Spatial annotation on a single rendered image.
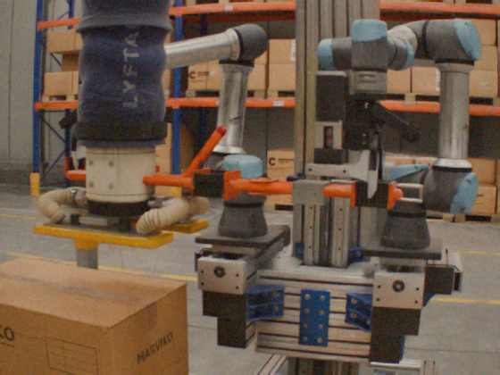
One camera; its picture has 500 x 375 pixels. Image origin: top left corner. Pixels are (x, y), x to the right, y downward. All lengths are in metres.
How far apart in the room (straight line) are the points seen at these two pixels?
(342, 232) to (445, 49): 0.63
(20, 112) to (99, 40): 11.13
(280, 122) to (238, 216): 8.20
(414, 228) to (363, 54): 0.64
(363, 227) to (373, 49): 0.82
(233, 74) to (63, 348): 1.01
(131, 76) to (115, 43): 0.09
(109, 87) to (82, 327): 0.54
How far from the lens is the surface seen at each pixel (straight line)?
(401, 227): 1.71
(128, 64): 1.36
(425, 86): 8.35
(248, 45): 1.81
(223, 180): 1.30
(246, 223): 1.79
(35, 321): 1.46
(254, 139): 10.09
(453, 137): 1.65
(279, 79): 8.63
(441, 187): 1.65
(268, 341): 1.86
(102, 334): 1.34
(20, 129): 12.49
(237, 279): 1.69
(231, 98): 1.93
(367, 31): 1.23
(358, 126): 1.23
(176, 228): 1.46
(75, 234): 1.39
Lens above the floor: 1.40
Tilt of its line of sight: 7 degrees down
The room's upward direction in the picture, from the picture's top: 1 degrees clockwise
